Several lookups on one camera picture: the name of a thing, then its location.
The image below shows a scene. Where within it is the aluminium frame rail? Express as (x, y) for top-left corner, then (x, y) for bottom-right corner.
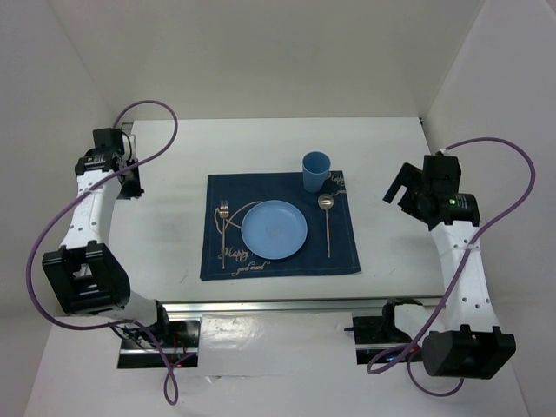
(116, 122), (429, 316)

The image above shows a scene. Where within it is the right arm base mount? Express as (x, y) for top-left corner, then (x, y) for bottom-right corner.
(344, 316), (411, 365)

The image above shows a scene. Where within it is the light blue plastic plate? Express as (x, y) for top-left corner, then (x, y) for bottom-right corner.
(241, 200), (308, 261)

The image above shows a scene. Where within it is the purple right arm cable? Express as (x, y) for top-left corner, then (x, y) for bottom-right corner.
(367, 137), (536, 397)

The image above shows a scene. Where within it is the light blue plastic cup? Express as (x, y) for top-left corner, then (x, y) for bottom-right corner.
(302, 151), (331, 193)

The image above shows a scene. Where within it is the dark blue fish placemat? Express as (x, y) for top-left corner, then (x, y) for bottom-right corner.
(200, 170), (361, 281)

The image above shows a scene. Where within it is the gold metal fork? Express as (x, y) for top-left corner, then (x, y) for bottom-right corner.
(218, 200), (229, 269)

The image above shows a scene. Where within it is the gold metal spoon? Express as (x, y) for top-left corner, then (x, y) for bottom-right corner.
(318, 194), (334, 258)

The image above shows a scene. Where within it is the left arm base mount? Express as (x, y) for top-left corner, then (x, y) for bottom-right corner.
(112, 317), (201, 369)

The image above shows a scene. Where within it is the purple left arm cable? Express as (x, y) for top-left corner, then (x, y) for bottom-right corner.
(26, 100), (199, 406)

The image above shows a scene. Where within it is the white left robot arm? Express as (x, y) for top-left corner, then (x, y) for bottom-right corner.
(42, 128), (172, 347)

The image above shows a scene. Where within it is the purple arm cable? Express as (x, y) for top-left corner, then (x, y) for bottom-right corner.
(367, 137), (536, 397)
(26, 100), (199, 406)

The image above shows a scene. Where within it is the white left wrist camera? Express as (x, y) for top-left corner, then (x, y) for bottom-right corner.
(122, 132), (136, 162)

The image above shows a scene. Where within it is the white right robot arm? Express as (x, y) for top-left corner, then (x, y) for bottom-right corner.
(383, 155), (516, 380)

